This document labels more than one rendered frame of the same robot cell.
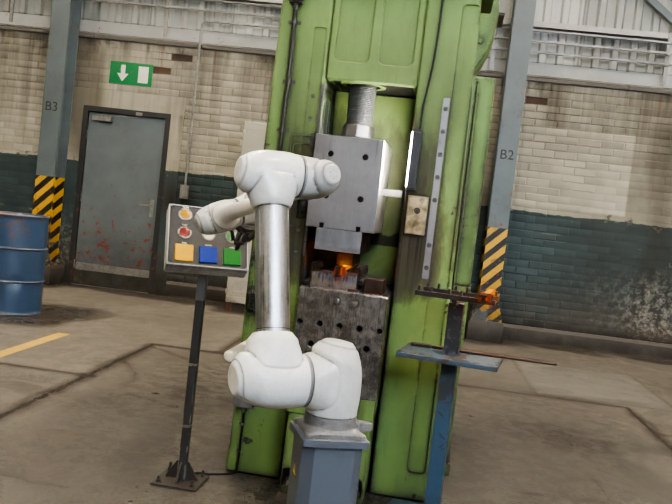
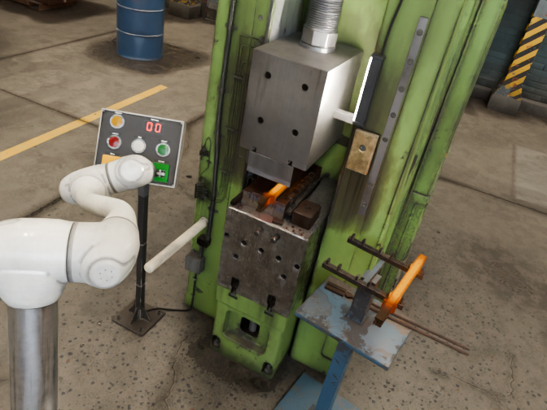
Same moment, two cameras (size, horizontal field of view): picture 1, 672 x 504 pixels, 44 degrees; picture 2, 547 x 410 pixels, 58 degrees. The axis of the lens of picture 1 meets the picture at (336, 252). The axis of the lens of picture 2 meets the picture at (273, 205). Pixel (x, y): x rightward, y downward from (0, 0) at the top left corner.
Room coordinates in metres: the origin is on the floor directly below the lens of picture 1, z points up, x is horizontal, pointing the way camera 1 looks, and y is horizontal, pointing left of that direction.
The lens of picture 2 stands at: (1.83, -0.42, 2.08)
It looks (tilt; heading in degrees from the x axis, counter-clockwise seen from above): 33 degrees down; 12
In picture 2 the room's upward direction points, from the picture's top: 11 degrees clockwise
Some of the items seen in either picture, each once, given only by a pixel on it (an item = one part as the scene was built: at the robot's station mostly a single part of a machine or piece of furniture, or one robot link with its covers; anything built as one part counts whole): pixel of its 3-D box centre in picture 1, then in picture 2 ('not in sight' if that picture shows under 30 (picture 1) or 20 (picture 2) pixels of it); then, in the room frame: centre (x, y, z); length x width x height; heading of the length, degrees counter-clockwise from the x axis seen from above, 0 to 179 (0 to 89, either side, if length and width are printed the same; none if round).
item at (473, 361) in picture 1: (450, 356); (356, 318); (3.33, -0.51, 0.72); 0.40 x 0.30 x 0.02; 75
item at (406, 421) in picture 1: (429, 242); (383, 163); (3.84, -0.43, 1.15); 0.44 x 0.26 x 2.30; 172
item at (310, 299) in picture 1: (345, 334); (285, 233); (3.75, -0.09, 0.69); 0.56 x 0.38 x 0.45; 172
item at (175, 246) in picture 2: (242, 348); (177, 244); (3.49, 0.35, 0.62); 0.44 x 0.05 x 0.05; 172
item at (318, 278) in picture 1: (340, 275); (283, 183); (3.74, -0.03, 0.96); 0.42 x 0.20 x 0.09; 172
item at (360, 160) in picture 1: (359, 186); (311, 101); (3.74, -0.07, 1.37); 0.42 x 0.39 x 0.40; 172
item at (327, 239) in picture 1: (344, 239); (291, 150); (3.74, -0.03, 1.12); 0.42 x 0.20 x 0.10; 172
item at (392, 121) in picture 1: (367, 189); (338, 83); (4.06, -0.12, 1.37); 0.41 x 0.10 x 0.91; 82
